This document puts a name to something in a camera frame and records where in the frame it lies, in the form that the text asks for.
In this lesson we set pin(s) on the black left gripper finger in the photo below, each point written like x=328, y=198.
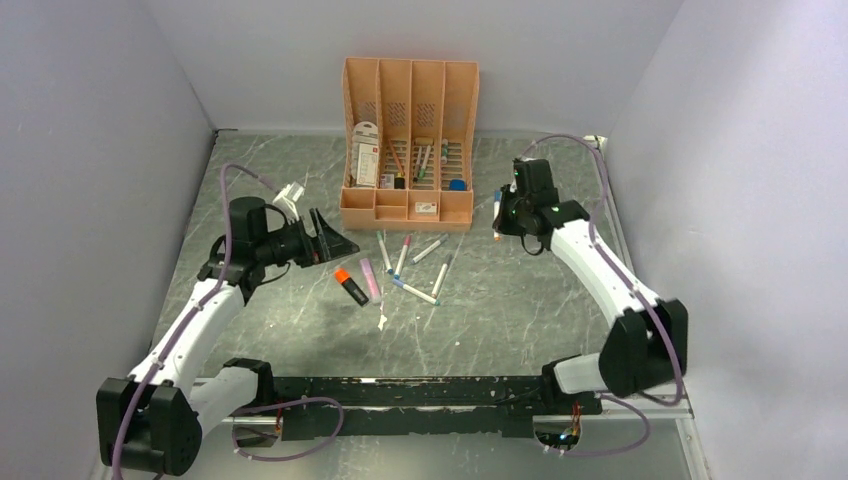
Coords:
x=334, y=246
x=320, y=225

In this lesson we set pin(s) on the orange black highlighter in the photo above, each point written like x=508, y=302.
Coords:
x=351, y=287

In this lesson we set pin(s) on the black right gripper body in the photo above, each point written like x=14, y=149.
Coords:
x=511, y=216

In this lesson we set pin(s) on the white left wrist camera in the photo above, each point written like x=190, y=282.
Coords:
x=289, y=196

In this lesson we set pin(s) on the white pen blue cap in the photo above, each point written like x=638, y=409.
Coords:
x=414, y=291

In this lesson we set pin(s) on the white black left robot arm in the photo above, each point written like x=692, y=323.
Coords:
x=155, y=418

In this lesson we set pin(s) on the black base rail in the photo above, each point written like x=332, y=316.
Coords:
x=306, y=408

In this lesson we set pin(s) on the orange plastic desk organizer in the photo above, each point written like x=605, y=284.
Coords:
x=425, y=111

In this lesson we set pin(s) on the white eraser box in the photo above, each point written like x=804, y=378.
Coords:
x=426, y=208

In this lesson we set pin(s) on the white pen green cap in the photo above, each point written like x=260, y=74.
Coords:
x=384, y=252

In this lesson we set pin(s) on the white pen dark grey cap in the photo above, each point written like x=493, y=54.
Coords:
x=437, y=286

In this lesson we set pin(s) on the white pen pink cap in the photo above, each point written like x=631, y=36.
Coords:
x=403, y=256

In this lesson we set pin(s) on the blue round container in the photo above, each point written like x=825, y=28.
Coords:
x=457, y=185

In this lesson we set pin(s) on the pink highlighter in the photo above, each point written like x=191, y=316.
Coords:
x=371, y=280

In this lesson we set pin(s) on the white packaged item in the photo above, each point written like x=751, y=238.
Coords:
x=365, y=155

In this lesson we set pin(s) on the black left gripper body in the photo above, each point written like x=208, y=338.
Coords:
x=292, y=244

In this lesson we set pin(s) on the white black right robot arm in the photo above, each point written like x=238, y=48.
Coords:
x=646, y=345

